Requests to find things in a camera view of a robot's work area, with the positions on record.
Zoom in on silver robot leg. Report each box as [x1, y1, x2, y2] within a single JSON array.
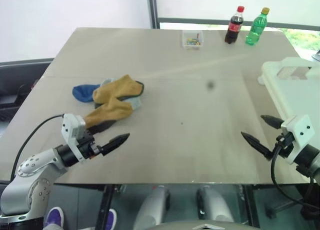
[[132, 185, 172, 230]]

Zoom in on mustard yellow sock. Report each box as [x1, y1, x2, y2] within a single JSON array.
[[84, 74, 146, 128]]

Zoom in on blue cloth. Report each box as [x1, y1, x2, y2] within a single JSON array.
[[72, 83, 101, 104]]

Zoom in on white plastic basket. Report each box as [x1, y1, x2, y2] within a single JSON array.
[[257, 56, 320, 131]]

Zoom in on green bottle yellow cap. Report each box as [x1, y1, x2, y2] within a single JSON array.
[[245, 7, 271, 46]]

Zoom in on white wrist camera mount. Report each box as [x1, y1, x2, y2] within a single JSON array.
[[280, 114, 316, 166], [61, 113, 87, 163]]

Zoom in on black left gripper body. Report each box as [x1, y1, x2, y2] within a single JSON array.
[[79, 129, 104, 161]]

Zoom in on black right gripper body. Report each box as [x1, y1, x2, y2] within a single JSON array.
[[271, 131, 296, 158]]

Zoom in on black table leg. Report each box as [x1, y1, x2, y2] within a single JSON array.
[[99, 184, 115, 230]]

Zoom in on colourful small pieces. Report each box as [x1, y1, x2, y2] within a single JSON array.
[[185, 33, 202, 46]]

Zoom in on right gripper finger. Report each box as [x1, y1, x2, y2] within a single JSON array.
[[240, 131, 273, 162], [260, 115, 285, 130]]

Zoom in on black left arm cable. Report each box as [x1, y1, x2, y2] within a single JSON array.
[[9, 114, 65, 183]]

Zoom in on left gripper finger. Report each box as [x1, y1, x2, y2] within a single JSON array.
[[86, 119, 117, 136], [99, 132, 131, 156]]

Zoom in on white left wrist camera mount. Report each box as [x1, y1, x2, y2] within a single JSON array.
[[61, 113, 87, 163]]

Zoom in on grey robot torso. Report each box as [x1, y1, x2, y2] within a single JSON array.
[[151, 220, 251, 230]]

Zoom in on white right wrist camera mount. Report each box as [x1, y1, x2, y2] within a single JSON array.
[[280, 114, 316, 166]]

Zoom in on grey window frame post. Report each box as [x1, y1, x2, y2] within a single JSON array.
[[145, 0, 161, 30]]

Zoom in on purple shoe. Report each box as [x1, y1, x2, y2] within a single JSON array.
[[46, 206, 65, 229], [106, 208, 118, 230]]

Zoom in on small clear plastic box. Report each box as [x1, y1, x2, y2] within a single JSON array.
[[181, 29, 204, 51]]

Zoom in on black chair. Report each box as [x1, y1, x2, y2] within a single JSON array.
[[0, 57, 55, 123]]

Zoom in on light grey sock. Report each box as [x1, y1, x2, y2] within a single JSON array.
[[94, 77, 144, 112]]

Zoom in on cola bottle red cap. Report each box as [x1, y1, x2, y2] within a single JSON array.
[[224, 5, 245, 45]]

